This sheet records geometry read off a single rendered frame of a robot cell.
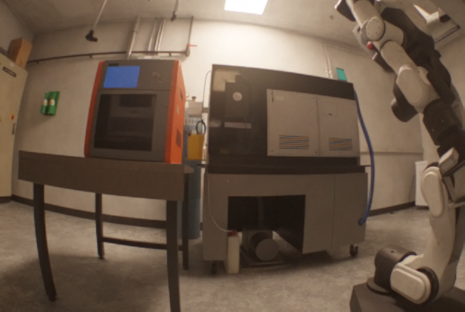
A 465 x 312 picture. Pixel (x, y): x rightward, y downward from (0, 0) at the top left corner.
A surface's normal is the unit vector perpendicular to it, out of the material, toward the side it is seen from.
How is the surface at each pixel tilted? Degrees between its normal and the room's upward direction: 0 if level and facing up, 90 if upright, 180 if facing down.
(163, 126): 90
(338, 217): 90
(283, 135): 90
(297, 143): 90
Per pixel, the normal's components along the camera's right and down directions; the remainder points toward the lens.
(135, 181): 0.14, -0.16
